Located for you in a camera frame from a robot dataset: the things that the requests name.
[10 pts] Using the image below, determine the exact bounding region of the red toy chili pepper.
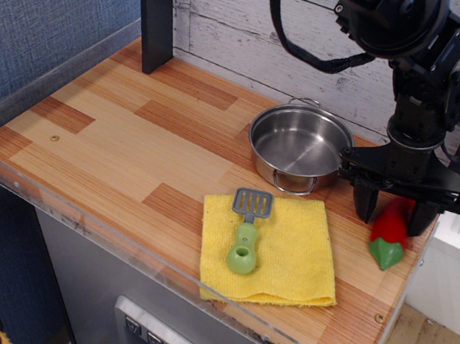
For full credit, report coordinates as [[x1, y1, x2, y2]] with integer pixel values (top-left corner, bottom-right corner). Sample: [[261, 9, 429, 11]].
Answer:
[[368, 198, 414, 271]]

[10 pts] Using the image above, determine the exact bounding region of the silver button panel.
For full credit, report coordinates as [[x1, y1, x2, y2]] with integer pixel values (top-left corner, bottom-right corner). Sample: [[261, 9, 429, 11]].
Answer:
[[114, 295, 193, 344]]

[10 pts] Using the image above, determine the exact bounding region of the dark left frame post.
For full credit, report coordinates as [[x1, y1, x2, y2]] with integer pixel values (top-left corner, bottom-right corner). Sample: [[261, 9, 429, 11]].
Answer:
[[140, 0, 173, 74]]

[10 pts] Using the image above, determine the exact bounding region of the clear acrylic guard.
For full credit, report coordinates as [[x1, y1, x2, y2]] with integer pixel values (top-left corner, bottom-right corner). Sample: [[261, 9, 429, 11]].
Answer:
[[0, 23, 428, 344]]

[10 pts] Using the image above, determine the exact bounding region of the stainless steel pot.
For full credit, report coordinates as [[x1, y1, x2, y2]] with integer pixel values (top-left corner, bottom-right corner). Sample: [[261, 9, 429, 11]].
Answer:
[[248, 98, 354, 196]]

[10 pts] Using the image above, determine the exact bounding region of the yellow cloth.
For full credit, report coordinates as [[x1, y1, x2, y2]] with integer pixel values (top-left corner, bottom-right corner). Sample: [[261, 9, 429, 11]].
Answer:
[[199, 194, 337, 307]]

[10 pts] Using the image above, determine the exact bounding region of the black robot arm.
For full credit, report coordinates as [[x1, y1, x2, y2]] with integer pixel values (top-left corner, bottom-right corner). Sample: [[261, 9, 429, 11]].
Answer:
[[336, 0, 460, 237]]

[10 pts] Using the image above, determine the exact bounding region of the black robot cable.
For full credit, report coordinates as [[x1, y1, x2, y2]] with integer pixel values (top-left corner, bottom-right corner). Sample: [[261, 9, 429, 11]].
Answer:
[[259, 0, 383, 81]]

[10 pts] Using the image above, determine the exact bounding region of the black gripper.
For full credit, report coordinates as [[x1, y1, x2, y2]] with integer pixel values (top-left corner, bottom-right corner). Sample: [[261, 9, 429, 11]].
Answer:
[[340, 142, 460, 237]]

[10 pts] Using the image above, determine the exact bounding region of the grey toy cabinet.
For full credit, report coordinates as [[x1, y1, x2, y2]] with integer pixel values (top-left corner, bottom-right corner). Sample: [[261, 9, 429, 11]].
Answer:
[[19, 208, 373, 344]]

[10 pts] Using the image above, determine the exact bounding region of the green grey toy spatula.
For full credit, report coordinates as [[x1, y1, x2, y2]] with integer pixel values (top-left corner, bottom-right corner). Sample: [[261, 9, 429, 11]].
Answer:
[[226, 188, 274, 275]]

